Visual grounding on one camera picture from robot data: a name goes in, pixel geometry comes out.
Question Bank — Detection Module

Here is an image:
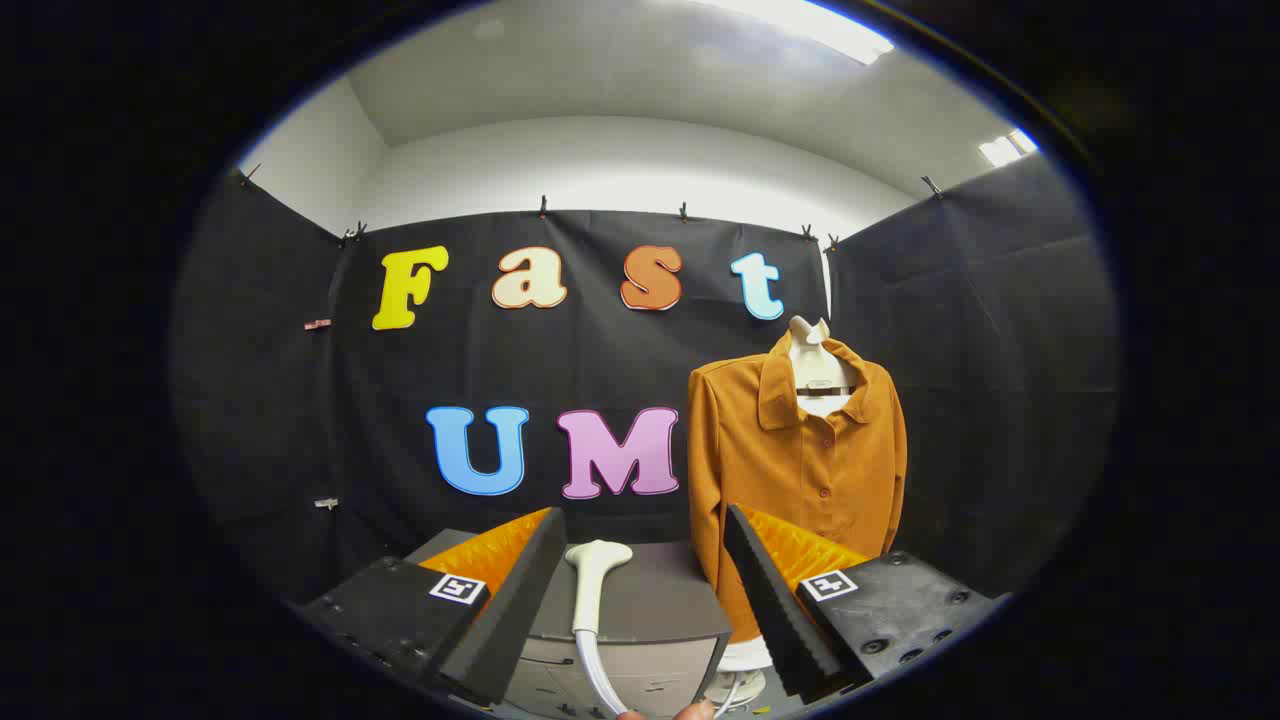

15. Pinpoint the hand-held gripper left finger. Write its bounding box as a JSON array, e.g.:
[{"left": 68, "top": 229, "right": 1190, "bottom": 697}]
[{"left": 296, "top": 507, "right": 568, "bottom": 709}]

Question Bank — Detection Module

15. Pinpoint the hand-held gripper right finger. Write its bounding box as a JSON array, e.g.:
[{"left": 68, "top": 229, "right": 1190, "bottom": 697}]
[{"left": 722, "top": 503, "right": 1004, "bottom": 705}]

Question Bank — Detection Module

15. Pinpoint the translucent garment steamer hose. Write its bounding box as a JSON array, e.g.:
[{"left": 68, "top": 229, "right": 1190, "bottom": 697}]
[{"left": 575, "top": 630, "right": 631, "bottom": 718}]

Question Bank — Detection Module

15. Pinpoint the orange button-up shirt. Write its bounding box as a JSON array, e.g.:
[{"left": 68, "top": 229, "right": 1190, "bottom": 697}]
[{"left": 687, "top": 335, "right": 909, "bottom": 644}]

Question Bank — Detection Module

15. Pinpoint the white steamer base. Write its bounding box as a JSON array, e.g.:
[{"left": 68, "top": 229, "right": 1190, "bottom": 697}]
[{"left": 703, "top": 638, "right": 777, "bottom": 713}]

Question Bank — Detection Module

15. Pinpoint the white clothes hanger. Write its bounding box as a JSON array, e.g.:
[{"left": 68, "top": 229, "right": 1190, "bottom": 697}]
[{"left": 787, "top": 315, "right": 861, "bottom": 419}]

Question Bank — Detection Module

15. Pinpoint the grey cabinet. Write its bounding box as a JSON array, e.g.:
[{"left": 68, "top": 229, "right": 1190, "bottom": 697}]
[{"left": 405, "top": 528, "right": 734, "bottom": 720}]

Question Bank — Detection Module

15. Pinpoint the small ceiling light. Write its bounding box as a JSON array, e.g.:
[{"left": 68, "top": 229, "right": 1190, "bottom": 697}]
[{"left": 978, "top": 128, "right": 1039, "bottom": 168}]

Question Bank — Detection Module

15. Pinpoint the long ceiling light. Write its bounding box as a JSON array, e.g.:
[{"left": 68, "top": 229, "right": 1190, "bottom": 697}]
[{"left": 700, "top": 0, "right": 896, "bottom": 66}]

